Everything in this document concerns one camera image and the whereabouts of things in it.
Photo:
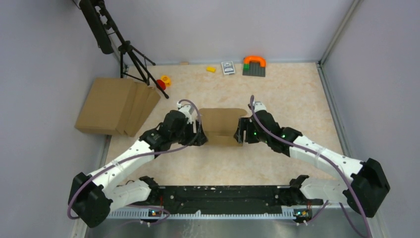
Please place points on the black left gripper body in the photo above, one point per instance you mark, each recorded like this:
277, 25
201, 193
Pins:
185, 135

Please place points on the brown cardboard box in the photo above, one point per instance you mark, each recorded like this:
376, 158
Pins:
220, 125

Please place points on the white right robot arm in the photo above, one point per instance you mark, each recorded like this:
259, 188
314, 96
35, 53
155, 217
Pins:
358, 183

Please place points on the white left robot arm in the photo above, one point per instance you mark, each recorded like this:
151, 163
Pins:
93, 196

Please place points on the red round toy disc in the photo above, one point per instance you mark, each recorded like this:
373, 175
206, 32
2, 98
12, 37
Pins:
161, 84

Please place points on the yellow round toy disc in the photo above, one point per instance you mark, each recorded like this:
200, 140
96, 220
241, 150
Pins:
166, 80

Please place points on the grey building baseplate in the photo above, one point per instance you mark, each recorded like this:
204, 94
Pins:
254, 70

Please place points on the blue playing card deck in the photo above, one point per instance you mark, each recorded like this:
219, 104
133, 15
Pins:
228, 67

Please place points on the stack of folded cardboard boxes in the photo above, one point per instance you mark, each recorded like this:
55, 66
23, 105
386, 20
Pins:
116, 106

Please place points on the yellow toy block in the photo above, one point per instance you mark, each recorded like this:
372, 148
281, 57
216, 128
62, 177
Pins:
211, 69

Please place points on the orange arch toy piece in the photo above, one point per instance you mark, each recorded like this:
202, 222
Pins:
258, 59

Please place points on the black camera tripod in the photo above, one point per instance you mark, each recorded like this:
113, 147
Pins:
111, 41

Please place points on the aluminium frame rail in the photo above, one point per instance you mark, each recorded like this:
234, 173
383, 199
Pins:
361, 185

